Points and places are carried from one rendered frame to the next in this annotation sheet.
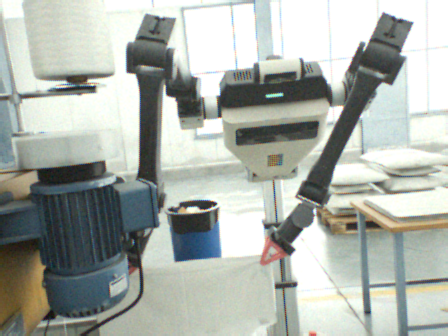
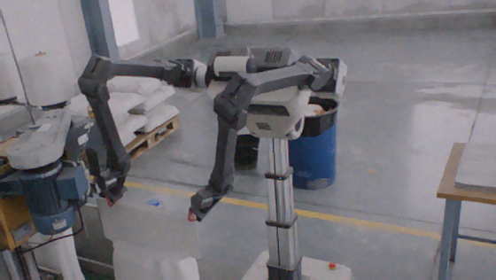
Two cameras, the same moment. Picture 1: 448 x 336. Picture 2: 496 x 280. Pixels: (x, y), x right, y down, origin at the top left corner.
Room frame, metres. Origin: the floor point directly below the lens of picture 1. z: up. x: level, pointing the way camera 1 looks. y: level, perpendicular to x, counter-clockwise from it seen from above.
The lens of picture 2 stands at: (-0.24, -1.09, 1.99)
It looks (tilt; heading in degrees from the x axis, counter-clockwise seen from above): 26 degrees down; 36
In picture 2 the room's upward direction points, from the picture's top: 9 degrees counter-clockwise
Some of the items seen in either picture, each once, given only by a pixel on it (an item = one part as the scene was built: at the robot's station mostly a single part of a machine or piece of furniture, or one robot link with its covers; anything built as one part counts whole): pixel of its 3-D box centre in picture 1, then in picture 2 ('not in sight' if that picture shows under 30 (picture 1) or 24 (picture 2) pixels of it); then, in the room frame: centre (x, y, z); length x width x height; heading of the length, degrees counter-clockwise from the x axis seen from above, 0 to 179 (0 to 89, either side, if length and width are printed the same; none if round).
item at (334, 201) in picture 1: (355, 198); not in sight; (4.39, -1.41, 0.33); 0.66 x 0.43 x 0.13; 91
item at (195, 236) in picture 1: (196, 243); (310, 143); (3.41, 0.26, 0.32); 0.51 x 0.48 x 0.65; 1
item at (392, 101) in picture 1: (385, 109); not in sight; (9.11, -3.65, 1.05); 1.00 x 0.10 x 2.10; 91
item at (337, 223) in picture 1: (376, 213); not in sight; (4.64, -1.72, 0.07); 1.20 x 0.82 x 0.14; 89
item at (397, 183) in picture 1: (410, 181); not in sight; (4.43, -2.01, 0.45); 0.66 x 0.42 x 0.13; 96
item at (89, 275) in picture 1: (83, 242); (48, 198); (0.79, 0.28, 1.21); 0.15 x 0.15 x 0.25
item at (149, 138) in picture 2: not in sight; (120, 137); (3.63, 2.52, 0.07); 1.20 x 0.82 x 0.14; 3
